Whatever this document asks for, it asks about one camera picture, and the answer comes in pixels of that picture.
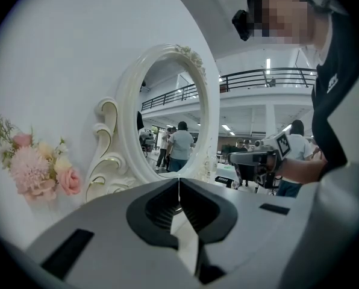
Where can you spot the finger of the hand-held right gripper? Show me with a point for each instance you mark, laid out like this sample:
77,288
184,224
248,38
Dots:
245,158

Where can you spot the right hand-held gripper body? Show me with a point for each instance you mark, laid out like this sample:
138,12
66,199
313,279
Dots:
268,149

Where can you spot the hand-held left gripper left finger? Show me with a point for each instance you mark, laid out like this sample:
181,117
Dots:
107,236

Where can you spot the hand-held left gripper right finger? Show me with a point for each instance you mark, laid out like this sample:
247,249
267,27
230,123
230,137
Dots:
251,236

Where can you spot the person's right forearm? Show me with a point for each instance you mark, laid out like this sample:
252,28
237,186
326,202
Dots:
303,170

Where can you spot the clear glass bottle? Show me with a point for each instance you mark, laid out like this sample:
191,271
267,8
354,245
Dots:
210,169

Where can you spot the person's black shirt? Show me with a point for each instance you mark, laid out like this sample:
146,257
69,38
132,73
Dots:
333,116

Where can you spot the black mezzanine railing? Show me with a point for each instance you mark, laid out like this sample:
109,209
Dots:
257,77

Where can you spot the pink flower bouquet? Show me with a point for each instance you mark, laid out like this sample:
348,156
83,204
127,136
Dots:
32,167

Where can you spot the oval white framed mirror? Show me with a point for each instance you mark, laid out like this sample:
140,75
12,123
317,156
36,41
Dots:
126,116

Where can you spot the person's head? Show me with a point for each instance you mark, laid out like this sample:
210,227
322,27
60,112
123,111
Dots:
288,14

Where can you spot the black head-mounted camera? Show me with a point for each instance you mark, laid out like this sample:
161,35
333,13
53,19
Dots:
242,26

